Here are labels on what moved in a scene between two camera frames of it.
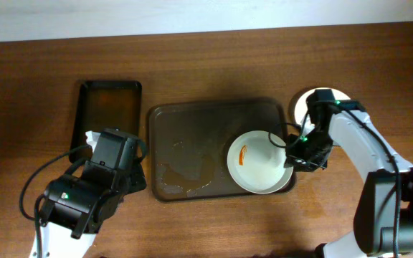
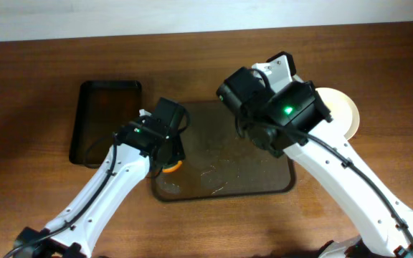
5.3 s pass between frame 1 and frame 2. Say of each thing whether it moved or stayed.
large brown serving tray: stayed
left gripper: moved
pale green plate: moved
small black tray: stayed
